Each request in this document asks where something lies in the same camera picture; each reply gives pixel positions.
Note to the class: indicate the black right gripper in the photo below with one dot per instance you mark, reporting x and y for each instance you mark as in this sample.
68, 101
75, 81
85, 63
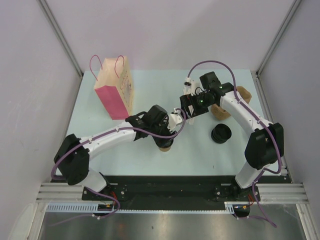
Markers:
188, 100

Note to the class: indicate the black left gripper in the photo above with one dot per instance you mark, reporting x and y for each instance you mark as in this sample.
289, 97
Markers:
162, 141

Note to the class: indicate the brown paper cup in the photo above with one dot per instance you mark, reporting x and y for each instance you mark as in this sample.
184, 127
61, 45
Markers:
164, 149

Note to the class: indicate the pink paper gift bag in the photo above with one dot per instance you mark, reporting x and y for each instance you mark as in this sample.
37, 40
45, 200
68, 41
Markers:
114, 87

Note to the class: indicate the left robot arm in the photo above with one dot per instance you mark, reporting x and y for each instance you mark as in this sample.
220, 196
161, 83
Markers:
74, 155

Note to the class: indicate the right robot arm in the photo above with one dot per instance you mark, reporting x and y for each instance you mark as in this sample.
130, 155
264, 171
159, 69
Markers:
265, 143

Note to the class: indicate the brown pulp cup carrier stack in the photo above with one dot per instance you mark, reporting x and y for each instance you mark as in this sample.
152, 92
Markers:
220, 114

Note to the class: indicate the white wrapped straws bundle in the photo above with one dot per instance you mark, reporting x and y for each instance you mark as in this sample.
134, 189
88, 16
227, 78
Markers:
192, 120

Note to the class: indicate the black cup lid stack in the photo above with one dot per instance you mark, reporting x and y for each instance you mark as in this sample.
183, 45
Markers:
221, 133

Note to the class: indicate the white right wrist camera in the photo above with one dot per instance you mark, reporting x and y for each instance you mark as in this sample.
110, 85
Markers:
189, 86

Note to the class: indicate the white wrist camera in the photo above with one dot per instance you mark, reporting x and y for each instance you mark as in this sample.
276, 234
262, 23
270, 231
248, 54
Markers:
176, 118
189, 86

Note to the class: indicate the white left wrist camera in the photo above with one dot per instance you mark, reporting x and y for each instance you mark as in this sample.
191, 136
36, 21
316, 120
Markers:
176, 118

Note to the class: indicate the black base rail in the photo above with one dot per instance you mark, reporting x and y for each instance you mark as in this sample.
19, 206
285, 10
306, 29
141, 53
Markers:
184, 193

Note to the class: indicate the right aluminium frame post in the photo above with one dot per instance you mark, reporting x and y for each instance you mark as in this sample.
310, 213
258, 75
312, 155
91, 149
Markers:
279, 35

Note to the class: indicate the aluminium frame post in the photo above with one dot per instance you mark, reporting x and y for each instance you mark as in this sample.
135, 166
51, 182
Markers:
279, 35
55, 26

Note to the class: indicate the left aluminium frame post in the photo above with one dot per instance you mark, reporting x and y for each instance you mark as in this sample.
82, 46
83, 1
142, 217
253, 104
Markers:
55, 26

